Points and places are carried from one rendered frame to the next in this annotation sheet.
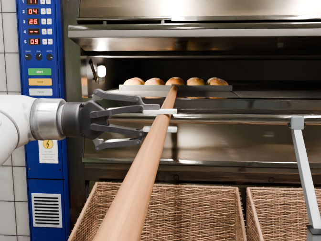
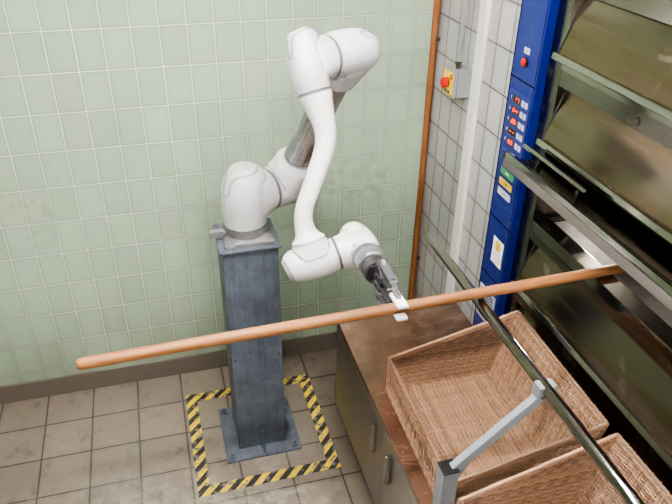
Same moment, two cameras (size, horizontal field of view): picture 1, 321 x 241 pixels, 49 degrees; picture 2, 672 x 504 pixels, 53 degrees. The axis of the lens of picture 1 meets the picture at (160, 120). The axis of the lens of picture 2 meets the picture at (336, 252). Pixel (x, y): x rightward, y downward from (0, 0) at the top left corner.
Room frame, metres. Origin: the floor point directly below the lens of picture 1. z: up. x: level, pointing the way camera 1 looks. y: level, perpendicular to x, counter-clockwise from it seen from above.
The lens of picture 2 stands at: (0.06, -1.28, 2.25)
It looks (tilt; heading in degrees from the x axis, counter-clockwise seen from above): 32 degrees down; 69
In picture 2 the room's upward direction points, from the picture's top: 1 degrees clockwise
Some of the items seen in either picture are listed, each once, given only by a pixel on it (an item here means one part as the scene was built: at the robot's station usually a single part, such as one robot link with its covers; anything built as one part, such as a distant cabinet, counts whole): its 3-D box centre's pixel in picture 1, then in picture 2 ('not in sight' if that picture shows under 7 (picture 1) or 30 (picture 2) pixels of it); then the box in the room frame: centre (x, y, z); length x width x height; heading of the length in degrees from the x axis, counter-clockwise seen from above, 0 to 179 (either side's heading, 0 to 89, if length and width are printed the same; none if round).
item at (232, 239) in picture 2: not in sight; (240, 229); (0.49, 0.82, 1.03); 0.22 x 0.18 x 0.06; 175
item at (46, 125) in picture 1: (52, 119); (370, 261); (0.75, 0.23, 1.19); 0.09 x 0.06 x 0.09; 176
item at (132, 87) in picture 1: (176, 85); not in sight; (1.90, -0.08, 1.20); 0.55 x 0.36 x 0.03; 86
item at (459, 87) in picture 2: not in sight; (456, 81); (1.37, 0.90, 1.46); 0.10 x 0.07 x 0.10; 85
